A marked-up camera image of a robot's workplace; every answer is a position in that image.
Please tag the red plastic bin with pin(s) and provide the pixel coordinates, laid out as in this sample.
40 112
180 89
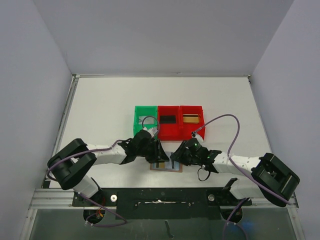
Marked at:
188 128
170 132

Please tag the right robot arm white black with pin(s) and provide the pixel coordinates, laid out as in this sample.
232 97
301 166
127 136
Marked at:
274 179

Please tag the brown leather card holder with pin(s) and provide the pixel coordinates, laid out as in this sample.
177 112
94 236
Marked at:
170 166

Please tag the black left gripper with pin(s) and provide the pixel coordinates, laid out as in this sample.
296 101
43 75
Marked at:
158 155

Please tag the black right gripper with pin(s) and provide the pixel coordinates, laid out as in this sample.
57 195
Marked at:
182 155

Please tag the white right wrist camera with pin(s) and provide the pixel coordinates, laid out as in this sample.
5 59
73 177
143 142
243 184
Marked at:
198 137

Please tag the red plastic right bin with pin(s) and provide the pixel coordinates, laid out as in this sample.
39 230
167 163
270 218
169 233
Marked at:
188 128

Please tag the black card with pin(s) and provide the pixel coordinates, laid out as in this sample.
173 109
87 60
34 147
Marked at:
167 119

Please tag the silver grey card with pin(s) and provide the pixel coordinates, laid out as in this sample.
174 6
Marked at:
146 120

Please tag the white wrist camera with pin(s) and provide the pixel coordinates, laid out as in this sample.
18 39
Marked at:
198 137
153 131

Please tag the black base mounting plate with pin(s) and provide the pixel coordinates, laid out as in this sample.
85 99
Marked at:
167 203

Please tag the green plastic bin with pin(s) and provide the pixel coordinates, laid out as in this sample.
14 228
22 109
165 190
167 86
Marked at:
151 110

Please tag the aluminium left rail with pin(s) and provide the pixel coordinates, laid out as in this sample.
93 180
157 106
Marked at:
66 112

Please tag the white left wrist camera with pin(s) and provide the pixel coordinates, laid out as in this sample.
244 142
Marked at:
153 131

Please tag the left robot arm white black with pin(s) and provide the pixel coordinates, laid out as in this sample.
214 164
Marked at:
70 165

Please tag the red plastic middle bin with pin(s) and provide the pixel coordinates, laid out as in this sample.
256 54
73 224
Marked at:
170 132

